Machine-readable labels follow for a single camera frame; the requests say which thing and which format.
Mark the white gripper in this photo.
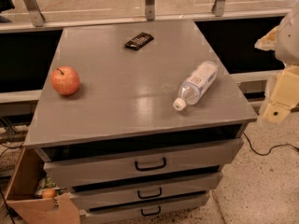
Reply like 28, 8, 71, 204
254, 4, 299, 124

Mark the clear blue plastic bottle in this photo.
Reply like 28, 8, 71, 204
173, 61, 218, 111

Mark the middle grey drawer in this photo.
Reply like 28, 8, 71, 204
70, 172, 222, 209

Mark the grey drawer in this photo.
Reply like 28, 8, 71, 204
86, 192, 209, 224
44, 138, 243, 188
70, 172, 222, 209

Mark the black chocolate bar wrapper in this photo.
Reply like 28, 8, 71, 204
124, 32, 154, 50

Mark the grey drawer cabinet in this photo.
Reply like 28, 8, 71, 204
23, 20, 259, 224

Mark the bottom grey drawer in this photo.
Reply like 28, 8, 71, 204
86, 192, 209, 224

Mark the top grey drawer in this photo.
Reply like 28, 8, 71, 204
44, 138, 243, 188

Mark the red apple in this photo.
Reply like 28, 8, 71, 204
50, 66, 80, 95

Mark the green snack package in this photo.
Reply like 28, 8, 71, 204
35, 175, 58, 196

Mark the small orange fruit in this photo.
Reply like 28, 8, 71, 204
42, 188, 57, 199

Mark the cardboard box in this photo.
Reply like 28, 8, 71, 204
5, 147, 80, 224

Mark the black floor cable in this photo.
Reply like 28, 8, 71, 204
242, 132, 299, 157

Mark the metal railing frame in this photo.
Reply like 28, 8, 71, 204
0, 0, 299, 33

